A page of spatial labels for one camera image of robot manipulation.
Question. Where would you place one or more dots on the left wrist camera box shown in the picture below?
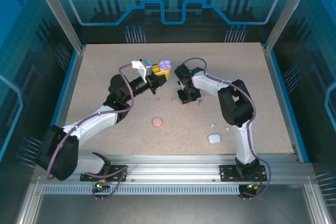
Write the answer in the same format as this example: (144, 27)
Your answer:
(143, 68)

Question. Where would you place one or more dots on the white rectangular charging case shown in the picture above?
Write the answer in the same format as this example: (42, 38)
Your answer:
(214, 138)

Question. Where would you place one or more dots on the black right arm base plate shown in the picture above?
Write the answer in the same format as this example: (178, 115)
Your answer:
(228, 172)

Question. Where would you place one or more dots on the aluminium mounting rail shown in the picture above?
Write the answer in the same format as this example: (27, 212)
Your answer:
(170, 169)

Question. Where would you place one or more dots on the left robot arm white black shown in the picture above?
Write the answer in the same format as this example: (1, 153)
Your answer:
(92, 121)

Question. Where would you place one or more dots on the pink round charging case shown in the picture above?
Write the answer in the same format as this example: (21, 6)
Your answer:
(157, 122)

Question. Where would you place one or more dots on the aluminium frame post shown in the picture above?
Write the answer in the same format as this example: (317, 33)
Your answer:
(288, 11)
(59, 11)

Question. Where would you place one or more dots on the purple round charging case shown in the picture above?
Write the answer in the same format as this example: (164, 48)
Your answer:
(165, 63)

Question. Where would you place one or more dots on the aluminium table side rail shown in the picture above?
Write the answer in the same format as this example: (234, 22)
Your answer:
(71, 77)
(275, 77)

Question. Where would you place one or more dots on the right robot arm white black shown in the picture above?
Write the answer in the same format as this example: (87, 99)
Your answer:
(241, 134)

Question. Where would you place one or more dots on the white earbud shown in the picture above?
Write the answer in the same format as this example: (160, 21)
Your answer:
(228, 129)
(212, 125)

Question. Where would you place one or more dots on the small LED connector board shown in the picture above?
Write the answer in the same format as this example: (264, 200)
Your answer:
(99, 186)
(253, 187)

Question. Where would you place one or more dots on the metal sheet shelf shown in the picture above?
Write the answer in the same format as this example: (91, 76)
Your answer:
(170, 211)

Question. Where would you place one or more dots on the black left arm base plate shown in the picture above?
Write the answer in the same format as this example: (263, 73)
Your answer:
(118, 171)

